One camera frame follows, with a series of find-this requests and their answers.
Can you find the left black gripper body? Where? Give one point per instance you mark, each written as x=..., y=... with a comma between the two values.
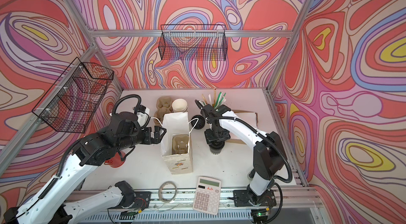
x=144, y=137

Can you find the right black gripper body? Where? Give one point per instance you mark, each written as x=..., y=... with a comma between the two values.
x=218, y=133

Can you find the black white paper coffee cup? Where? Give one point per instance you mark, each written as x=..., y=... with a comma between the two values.
x=216, y=149

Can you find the single pulp cup carrier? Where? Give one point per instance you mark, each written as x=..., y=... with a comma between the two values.
x=180, y=144

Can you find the white paper takeout bag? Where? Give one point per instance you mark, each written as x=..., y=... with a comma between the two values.
x=176, y=123

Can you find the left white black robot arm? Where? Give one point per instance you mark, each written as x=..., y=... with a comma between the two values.
x=83, y=157

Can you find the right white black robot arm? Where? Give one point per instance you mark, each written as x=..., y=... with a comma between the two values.
x=270, y=162

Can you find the stack of paper coffee cups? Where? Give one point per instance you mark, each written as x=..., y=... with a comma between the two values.
x=179, y=106

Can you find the stack of black cup lids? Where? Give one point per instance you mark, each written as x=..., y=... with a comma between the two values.
x=198, y=122

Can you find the cup of coloured pencils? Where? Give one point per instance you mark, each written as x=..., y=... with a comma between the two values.
x=116, y=161

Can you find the bundle of wrapped straws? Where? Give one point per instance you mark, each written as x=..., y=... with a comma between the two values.
x=216, y=98

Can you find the white paper napkins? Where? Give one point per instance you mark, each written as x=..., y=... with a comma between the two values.
x=248, y=117

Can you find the brown napkin holder box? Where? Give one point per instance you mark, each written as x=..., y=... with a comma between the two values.
x=234, y=138

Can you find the silver black stapler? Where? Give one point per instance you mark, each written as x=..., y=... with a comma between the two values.
x=251, y=174

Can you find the white desk calculator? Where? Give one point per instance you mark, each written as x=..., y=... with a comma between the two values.
x=207, y=195

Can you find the black wire basket left wall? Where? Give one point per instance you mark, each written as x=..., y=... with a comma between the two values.
x=71, y=102

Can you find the black wire basket wall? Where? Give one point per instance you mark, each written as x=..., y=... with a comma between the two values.
x=71, y=102
x=193, y=42

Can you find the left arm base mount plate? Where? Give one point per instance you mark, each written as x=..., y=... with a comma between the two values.
x=138, y=201

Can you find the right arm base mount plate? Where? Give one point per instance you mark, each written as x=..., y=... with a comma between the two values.
x=246, y=198

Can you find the black wire basket back wall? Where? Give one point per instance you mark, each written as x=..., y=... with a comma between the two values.
x=193, y=42

